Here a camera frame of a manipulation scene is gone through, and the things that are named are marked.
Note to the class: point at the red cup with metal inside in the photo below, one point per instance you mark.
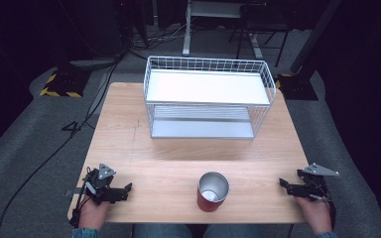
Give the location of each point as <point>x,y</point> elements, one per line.
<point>208,203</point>

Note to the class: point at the person's legs in jeans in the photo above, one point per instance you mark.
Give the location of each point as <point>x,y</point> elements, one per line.
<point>165,231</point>

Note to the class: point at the white desk frame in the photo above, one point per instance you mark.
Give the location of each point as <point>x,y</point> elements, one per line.
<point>187,33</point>

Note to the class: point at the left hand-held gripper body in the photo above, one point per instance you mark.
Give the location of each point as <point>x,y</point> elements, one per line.
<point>96,185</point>

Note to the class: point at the black chair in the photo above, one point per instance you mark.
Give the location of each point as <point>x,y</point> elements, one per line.
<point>261,20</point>

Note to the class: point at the person's left hand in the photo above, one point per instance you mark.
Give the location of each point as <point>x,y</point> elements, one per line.
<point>92,214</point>

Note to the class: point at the person's right hand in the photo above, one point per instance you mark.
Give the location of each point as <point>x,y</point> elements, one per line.
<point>317,214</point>

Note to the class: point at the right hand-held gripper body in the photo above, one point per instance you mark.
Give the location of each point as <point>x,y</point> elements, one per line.
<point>312,186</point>

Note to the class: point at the black yellow-striped stand base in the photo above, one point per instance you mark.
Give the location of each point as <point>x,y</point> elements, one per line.
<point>64,82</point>
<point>297,86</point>

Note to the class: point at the black slanted stand pole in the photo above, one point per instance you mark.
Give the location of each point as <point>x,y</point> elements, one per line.
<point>314,36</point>

